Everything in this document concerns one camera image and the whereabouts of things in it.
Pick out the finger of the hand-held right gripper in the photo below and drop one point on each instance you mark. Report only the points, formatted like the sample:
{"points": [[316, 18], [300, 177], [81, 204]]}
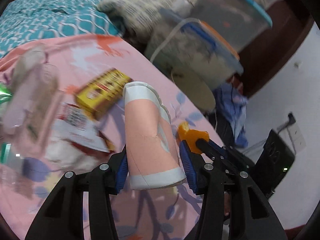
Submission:
{"points": [[215, 153], [217, 145]]}

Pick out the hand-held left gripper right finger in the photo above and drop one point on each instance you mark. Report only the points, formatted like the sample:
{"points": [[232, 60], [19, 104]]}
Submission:
{"points": [[188, 170]]}

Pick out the storage box teal lid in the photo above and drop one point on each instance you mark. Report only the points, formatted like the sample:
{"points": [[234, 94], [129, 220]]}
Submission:
{"points": [[230, 17]]}

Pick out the orange peel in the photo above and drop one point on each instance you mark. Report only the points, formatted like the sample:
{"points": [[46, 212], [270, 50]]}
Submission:
{"points": [[193, 136]]}

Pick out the clear plastic bottle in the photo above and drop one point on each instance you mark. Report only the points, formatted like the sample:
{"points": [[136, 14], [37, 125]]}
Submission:
{"points": [[32, 97]]}

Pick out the blue cloth bundle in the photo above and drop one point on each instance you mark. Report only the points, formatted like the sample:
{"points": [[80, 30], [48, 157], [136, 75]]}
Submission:
{"points": [[232, 110]]}

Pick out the pink printed bed sheet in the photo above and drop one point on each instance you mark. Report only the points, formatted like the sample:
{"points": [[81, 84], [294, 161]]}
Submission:
{"points": [[82, 55]]}

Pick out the white wall socket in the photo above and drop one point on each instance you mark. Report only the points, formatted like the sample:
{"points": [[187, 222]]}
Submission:
{"points": [[296, 135]]}

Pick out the teal patterned quilt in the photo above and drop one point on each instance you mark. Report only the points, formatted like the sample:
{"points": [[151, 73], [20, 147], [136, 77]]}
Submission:
{"points": [[50, 17]]}

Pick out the green packet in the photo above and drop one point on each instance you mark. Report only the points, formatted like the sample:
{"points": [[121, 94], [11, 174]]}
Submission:
{"points": [[4, 92]]}

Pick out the yellow cardboard box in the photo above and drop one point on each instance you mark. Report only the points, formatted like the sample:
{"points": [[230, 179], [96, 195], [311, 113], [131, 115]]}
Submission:
{"points": [[102, 92]]}

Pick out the pink paper cup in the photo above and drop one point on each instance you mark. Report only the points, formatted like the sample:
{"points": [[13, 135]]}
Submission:
{"points": [[150, 142]]}

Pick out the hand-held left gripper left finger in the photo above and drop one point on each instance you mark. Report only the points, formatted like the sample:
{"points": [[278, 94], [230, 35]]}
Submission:
{"points": [[121, 172]]}

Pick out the dark wooden headboard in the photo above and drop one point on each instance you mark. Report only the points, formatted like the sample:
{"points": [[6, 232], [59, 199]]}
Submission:
{"points": [[277, 47]]}

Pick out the white and red packet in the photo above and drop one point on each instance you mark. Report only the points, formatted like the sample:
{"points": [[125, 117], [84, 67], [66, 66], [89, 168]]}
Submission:
{"points": [[80, 127]]}

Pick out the checked pillow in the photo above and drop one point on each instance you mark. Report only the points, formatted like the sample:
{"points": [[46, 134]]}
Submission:
{"points": [[140, 7]]}

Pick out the beige waste bin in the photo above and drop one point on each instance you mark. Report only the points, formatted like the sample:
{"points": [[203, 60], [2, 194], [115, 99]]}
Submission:
{"points": [[195, 90]]}

